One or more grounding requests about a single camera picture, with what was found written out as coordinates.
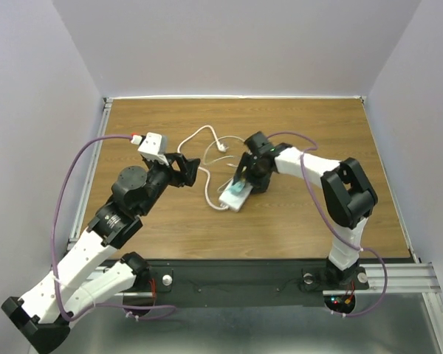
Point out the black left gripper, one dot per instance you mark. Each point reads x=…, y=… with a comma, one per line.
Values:
x=187, y=166

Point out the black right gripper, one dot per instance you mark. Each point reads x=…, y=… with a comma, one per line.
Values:
x=260, y=184

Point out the white power strip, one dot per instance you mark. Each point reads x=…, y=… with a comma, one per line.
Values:
x=234, y=202

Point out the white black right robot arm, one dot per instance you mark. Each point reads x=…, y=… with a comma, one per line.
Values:
x=348, y=194

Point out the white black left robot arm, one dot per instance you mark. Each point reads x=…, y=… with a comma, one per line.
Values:
x=44, y=314

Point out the teal charger plug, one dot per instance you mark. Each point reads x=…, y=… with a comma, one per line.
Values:
x=237, y=188

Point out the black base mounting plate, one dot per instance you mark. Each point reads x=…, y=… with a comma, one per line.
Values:
x=243, y=283

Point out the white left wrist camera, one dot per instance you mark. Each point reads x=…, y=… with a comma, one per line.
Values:
x=153, y=148

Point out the aluminium frame rail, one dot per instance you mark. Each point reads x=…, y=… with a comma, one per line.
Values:
x=189, y=223

